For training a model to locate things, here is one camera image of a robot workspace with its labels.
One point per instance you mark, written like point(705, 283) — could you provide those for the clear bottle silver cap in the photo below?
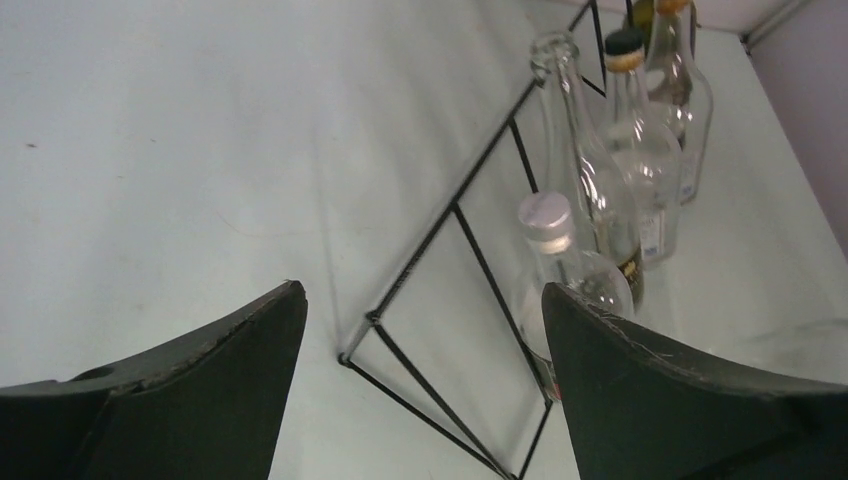
point(547, 223)

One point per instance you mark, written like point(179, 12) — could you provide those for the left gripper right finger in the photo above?
point(641, 405)

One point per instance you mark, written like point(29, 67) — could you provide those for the tall clear bottle black label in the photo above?
point(580, 167)

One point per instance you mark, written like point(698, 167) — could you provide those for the black wire wine rack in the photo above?
point(458, 142)

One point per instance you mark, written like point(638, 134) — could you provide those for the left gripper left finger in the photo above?
point(208, 404)

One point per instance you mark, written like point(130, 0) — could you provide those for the dark green wine bottle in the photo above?
point(640, 16)

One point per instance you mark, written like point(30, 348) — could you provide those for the clear bottle brown stopper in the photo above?
point(678, 90)

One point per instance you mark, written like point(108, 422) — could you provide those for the clear bottle black cork stopper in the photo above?
point(644, 148)

